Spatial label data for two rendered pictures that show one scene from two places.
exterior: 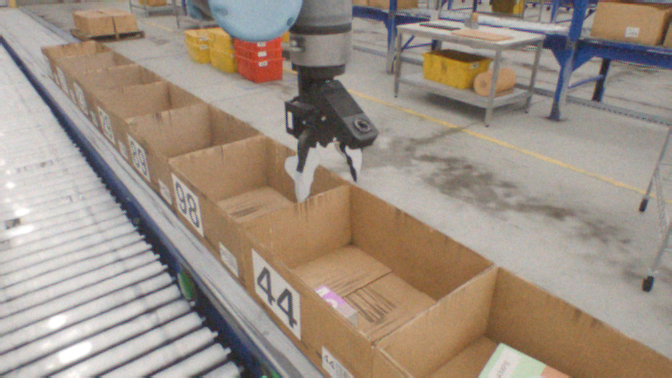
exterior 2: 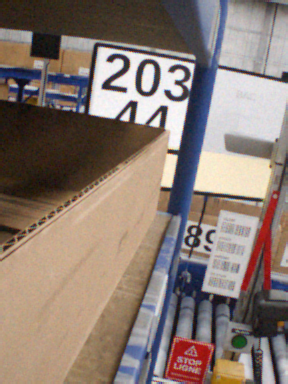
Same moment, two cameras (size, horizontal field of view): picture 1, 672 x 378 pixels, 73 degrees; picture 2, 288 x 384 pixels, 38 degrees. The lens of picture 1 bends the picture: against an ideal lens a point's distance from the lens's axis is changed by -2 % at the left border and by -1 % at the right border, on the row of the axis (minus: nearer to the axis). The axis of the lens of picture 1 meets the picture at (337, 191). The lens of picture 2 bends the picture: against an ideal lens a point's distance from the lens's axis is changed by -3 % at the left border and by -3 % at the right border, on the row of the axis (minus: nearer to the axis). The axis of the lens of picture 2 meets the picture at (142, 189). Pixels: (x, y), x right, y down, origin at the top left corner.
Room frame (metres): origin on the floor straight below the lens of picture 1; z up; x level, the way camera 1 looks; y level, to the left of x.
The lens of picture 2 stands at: (0.40, 1.82, 1.49)
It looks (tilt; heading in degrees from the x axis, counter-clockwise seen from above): 15 degrees down; 315
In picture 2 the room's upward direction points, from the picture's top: 10 degrees clockwise
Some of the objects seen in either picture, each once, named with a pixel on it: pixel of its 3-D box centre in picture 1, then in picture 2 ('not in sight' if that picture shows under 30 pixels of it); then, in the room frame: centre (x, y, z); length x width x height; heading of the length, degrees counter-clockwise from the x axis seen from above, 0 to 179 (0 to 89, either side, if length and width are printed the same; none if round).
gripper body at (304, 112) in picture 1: (319, 102); not in sight; (0.68, 0.03, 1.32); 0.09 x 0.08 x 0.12; 39
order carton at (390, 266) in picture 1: (358, 279); not in sight; (0.70, -0.04, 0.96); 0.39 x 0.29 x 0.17; 38
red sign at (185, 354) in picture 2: not in sight; (201, 363); (0.87, 1.06, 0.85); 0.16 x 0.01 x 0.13; 38
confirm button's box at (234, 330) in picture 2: not in sight; (239, 338); (0.82, 1.02, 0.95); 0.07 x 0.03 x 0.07; 38
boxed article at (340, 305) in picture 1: (329, 312); not in sight; (0.67, 0.02, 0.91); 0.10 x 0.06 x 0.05; 39
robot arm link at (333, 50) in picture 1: (319, 47); not in sight; (0.67, 0.03, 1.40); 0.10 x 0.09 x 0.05; 129
